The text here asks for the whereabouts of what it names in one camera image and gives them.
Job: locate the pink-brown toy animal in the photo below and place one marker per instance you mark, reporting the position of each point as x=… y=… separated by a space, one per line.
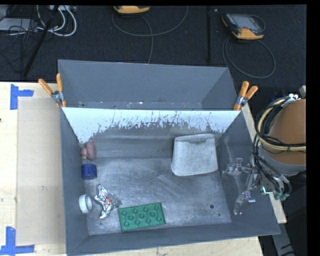
x=90 y=150

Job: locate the crumpled silver foil wrapper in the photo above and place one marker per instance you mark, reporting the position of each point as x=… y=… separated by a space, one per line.
x=106 y=201

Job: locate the grey metal bin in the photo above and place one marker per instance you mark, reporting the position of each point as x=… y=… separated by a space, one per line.
x=150 y=175

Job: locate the blue cylinder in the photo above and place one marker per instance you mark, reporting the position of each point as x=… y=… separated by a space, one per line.
x=88 y=171

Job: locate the dark green flat block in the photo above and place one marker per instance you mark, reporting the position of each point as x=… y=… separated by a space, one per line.
x=141 y=217

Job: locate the dirty white plastic tub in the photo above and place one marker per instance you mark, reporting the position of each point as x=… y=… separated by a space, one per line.
x=193 y=155

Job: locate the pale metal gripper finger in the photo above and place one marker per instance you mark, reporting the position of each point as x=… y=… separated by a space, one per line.
x=236 y=168
x=243 y=200

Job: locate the pale brown cardboard board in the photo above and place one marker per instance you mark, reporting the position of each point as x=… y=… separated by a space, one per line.
x=37 y=175

